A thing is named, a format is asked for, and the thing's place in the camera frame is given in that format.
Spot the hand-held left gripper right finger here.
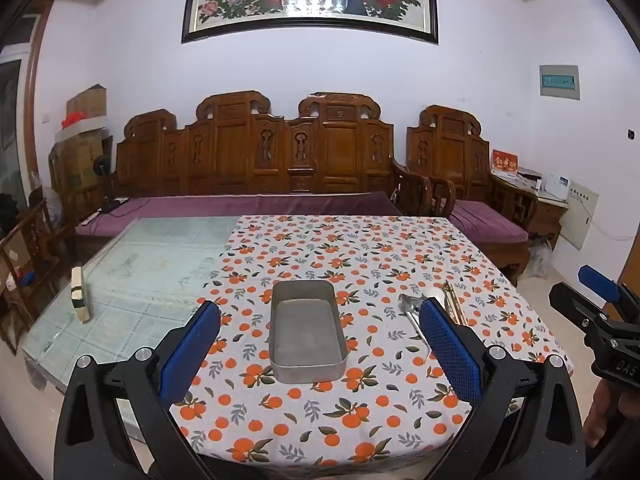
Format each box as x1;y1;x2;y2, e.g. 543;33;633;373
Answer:
419;297;586;480

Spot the carved wooden armchair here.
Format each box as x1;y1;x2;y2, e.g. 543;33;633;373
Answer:
406;105;538;286

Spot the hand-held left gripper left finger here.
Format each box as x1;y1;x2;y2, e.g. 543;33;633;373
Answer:
54;300;222;480

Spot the wooden side chair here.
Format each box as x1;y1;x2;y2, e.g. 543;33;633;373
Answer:
0;200;76;356

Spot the small cardboard box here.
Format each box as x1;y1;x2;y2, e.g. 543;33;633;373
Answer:
66;85;107;118

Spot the large cardboard box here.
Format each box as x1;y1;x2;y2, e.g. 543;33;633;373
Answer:
49;130;114;198

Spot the white flat box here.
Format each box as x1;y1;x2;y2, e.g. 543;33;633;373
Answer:
55;116;109;142

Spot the cream wall electrical panel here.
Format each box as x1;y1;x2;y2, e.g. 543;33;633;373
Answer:
560;180;599;251

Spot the red gift box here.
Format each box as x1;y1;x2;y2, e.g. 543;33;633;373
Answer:
492;149;519;174

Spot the rectangular metal tray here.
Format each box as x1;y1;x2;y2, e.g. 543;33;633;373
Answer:
269;280;349;385

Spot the small black fan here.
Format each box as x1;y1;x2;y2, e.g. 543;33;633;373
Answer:
95;155;119;213

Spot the pile of black clothes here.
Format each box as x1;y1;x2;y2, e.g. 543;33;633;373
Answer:
0;192;22;233

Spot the wooden door frame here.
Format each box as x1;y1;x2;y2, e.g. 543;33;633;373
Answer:
0;0;55;211

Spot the square purple seat cushion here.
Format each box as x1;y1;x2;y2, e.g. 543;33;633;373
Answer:
450;199;531;246

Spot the orange print tablecloth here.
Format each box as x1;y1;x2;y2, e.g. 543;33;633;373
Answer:
170;215;573;467

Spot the grey wall distribution box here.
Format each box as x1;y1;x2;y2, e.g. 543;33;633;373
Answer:
539;64;581;100

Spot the carved wooden sofa bench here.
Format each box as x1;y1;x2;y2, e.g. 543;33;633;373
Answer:
115;91;433;221

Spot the person's right hand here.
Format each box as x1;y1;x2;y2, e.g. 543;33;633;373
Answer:
582;384;626;448

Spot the clear plastic bag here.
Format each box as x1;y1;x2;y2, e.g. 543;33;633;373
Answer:
529;237;554;279

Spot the wooden side table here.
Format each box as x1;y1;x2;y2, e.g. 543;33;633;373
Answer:
527;192;568;253

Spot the metal spoon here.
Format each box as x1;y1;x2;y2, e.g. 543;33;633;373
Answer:
398;293;430;361

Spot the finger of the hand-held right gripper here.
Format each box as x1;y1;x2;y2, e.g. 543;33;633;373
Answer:
548;282;613;346
577;265;640;311

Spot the white desk device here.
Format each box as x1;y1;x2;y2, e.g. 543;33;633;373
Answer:
542;174;572;201

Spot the long purple seat cushion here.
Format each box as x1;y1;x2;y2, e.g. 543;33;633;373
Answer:
75;192;403;238

